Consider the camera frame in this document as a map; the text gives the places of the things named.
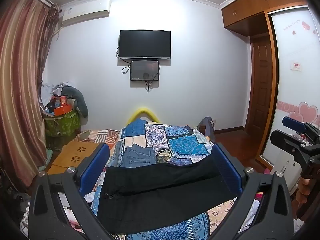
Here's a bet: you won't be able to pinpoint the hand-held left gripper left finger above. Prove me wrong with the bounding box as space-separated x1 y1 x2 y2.
27 142 118 240

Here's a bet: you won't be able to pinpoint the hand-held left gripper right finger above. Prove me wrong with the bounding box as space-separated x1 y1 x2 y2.
211 142 294 240

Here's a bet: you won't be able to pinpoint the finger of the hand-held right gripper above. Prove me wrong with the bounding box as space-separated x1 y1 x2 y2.
282 116 320 137
270 129 313 161

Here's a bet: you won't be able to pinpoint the black pants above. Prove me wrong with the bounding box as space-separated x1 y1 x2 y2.
96 155 238 234

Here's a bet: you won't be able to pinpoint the person's right hand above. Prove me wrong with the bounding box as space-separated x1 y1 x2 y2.
296 177 312 203

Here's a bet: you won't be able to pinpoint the white plastic cabinet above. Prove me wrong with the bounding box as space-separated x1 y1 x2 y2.
274 150 302 196

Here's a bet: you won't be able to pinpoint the wooden lap desk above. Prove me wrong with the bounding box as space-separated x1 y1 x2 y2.
47 141 100 175

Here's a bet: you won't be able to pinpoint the striped orange bedsheet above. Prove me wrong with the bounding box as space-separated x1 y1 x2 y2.
75 129 120 145

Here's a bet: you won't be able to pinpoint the white wardrobe door pink hearts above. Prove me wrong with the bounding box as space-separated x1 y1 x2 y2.
255 6 320 173

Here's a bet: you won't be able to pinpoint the blue jeans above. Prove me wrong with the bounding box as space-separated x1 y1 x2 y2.
120 144 157 168

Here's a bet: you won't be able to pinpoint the grey backpack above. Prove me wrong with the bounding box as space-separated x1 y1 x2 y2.
196 117 215 140

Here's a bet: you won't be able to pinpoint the green patterned storage box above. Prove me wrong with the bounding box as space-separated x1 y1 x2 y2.
44 107 82 138

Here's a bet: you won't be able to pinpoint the blue patchwork blanket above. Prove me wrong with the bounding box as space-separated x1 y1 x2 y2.
91 120 263 240

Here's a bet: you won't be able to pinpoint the orange box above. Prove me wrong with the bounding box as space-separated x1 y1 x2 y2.
54 104 72 117

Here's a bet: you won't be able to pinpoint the grey plush pillow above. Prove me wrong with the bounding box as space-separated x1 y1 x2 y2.
61 85 89 117

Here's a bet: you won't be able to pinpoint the yellow bed footboard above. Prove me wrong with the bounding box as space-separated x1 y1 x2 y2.
126 107 159 125

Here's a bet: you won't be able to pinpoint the white cloth pile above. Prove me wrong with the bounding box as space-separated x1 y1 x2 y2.
40 81 75 105

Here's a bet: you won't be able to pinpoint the striped brown curtain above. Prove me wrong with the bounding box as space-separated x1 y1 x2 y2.
0 0 62 188

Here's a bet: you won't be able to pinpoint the white air conditioner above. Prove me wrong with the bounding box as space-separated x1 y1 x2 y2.
61 0 112 27

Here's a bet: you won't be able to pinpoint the small black wall monitor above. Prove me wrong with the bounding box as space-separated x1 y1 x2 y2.
130 59 160 82

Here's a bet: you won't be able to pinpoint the black wall television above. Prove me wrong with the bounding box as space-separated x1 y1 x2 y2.
118 29 172 60

